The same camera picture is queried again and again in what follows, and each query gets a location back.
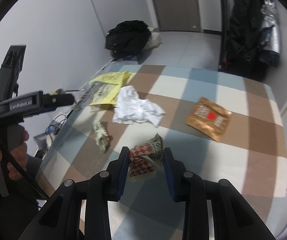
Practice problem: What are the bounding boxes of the white tissue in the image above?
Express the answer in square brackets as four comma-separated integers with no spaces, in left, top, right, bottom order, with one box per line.
[113,86,166,126]

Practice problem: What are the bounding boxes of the green crumpled wrapper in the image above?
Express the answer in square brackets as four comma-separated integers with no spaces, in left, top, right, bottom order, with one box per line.
[93,120,112,153]

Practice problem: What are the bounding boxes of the red checked wrapper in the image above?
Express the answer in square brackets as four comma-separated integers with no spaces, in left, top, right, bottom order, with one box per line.
[128,134,164,182]

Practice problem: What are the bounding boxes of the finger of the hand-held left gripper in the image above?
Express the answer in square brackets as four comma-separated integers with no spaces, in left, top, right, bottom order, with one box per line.
[42,92,76,112]

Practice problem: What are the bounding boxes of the yellow packet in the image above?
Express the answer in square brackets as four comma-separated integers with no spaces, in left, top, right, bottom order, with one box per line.
[74,84,123,111]
[89,71,133,85]

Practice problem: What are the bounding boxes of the brown packet with red heart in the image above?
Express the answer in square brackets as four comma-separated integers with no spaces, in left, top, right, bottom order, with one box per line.
[185,96,232,143]

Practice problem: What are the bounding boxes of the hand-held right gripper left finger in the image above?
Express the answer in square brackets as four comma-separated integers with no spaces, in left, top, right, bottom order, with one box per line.
[21,146,131,240]

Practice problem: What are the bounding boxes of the grey door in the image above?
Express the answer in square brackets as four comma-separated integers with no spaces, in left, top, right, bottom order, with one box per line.
[147,0,201,33]

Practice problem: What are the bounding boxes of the silver folding umbrella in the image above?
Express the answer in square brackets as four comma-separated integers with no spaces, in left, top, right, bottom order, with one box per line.
[258,1,282,68]

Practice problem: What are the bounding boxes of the black clothes pile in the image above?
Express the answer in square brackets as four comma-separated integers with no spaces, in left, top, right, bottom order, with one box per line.
[105,20,152,59]

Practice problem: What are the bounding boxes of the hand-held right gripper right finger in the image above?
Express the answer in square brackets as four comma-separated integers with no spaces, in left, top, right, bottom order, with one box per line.
[162,147,276,240]

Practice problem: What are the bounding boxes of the black jacket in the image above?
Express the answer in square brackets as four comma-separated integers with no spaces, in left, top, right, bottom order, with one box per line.
[221,0,271,78]

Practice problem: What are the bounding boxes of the beige bag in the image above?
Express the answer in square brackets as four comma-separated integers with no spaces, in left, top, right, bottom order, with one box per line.
[145,26,162,50]

